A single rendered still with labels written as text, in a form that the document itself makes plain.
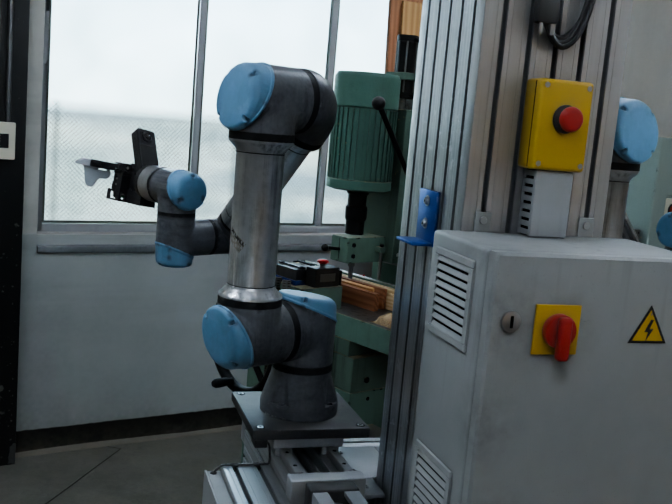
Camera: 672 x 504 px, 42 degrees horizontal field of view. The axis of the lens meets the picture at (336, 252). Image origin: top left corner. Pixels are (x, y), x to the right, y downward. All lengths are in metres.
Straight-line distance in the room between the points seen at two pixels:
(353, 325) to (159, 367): 1.68
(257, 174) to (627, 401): 0.70
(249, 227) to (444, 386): 0.47
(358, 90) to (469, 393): 1.24
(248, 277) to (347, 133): 0.85
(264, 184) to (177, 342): 2.26
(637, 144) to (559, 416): 0.63
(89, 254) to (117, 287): 0.18
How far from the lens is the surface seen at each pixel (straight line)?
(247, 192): 1.53
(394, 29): 3.96
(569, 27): 1.41
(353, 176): 2.30
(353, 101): 2.30
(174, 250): 1.76
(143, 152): 1.90
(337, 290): 2.24
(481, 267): 1.18
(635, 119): 1.70
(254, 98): 1.48
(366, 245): 2.39
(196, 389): 3.83
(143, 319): 3.65
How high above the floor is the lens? 1.38
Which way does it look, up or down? 9 degrees down
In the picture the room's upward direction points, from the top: 5 degrees clockwise
